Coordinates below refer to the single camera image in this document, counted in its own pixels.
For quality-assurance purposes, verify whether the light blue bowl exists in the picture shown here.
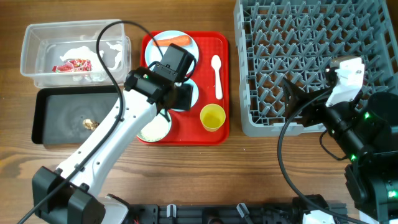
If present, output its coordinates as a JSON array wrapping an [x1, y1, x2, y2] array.
[[171, 79, 199, 112]]

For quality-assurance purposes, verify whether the white rice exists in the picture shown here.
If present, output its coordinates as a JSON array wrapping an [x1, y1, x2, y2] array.
[[139, 113, 170, 141]]

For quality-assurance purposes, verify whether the mint green bowl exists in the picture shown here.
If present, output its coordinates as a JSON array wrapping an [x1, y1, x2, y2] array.
[[136, 110, 172, 143]]

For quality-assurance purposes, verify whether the orange carrot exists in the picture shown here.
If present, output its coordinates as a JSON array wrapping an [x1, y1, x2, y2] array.
[[156, 35, 192, 47]]

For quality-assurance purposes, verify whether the yellow plastic cup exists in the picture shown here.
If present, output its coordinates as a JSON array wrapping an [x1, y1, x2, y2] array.
[[200, 104, 226, 132]]

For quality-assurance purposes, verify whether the brown food scrap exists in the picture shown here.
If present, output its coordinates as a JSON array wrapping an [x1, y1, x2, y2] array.
[[83, 119, 100, 131]]

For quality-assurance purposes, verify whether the white tissue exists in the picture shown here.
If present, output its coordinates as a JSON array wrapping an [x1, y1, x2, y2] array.
[[60, 46, 108, 82]]

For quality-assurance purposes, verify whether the red patterned snack wrapper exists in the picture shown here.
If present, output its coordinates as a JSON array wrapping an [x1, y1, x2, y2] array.
[[52, 59, 92, 73]]

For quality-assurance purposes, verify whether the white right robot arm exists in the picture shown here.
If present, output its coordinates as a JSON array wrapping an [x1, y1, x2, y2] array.
[[282, 78, 397, 223]]

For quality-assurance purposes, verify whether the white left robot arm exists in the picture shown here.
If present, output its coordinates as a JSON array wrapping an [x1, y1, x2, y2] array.
[[20, 44, 197, 223]]

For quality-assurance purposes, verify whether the grey dishwasher rack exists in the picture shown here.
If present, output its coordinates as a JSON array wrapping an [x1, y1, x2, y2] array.
[[233, 0, 397, 137]]

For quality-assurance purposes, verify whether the black food waste tray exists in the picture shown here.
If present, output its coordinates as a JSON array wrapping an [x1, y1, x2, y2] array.
[[31, 85, 118, 145]]

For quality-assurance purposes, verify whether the clear plastic waste bin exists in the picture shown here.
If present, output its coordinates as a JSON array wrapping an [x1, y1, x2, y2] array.
[[20, 19, 131, 88]]

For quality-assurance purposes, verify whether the light blue round plate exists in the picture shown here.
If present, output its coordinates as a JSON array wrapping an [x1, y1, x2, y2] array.
[[144, 30, 200, 76]]

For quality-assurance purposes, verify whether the white plastic spoon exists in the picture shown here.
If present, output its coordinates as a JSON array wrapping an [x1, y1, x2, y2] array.
[[211, 55, 223, 100]]

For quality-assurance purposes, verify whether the red serving tray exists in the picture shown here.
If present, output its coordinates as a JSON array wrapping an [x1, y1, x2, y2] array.
[[152, 30, 229, 146]]

